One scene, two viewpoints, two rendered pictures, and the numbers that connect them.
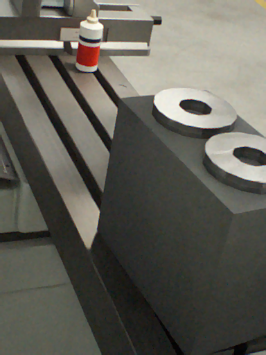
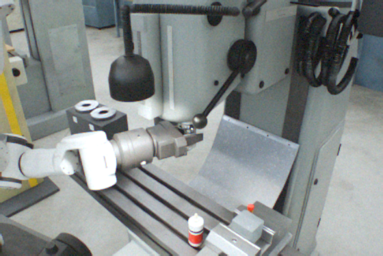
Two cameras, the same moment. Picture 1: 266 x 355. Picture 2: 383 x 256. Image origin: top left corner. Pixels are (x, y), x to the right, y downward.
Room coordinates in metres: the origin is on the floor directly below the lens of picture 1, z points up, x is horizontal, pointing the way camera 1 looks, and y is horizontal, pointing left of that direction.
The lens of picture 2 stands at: (1.67, -0.09, 1.65)
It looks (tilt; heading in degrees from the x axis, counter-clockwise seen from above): 30 degrees down; 160
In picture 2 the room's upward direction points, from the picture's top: straight up
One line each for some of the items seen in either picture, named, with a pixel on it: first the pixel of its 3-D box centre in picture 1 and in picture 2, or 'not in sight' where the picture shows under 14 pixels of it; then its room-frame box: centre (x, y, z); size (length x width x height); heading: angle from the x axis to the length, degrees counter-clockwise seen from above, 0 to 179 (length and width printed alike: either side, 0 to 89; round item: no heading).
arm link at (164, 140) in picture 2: not in sight; (153, 144); (1.05, 0.04, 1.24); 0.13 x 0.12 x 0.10; 9
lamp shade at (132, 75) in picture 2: not in sight; (130, 74); (1.21, -0.02, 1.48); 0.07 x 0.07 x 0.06
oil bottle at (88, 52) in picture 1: (89, 39); (195, 228); (1.13, 0.12, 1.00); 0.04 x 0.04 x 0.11
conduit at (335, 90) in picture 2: not in sight; (320, 47); (1.09, 0.46, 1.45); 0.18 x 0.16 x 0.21; 117
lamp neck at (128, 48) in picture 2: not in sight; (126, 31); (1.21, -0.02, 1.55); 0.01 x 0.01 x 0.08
